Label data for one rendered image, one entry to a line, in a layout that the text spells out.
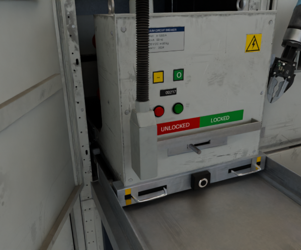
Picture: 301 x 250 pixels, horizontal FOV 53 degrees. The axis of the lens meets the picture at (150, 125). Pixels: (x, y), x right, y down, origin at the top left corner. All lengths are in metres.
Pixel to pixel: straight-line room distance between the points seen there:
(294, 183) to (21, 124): 0.82
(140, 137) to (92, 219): 0.54
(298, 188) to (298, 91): 0.49
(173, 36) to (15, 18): 0.37
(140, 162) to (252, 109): 0.44
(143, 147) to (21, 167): 0.28
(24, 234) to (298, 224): 0.71
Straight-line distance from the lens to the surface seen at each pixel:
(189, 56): 0.83
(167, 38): 0.80
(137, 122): 0.70
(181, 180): 0.95
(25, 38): 0.75
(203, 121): 0.91
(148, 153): 0.73
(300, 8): 1.17
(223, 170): 1.02
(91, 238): 1.22
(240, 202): 0.99
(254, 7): 1.19
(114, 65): 0.78
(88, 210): 1.14
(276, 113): 1.35
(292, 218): 0.97
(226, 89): 0.93
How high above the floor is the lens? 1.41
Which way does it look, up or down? 22 degrees down
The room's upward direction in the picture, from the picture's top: 1 degrees counter-clockwise
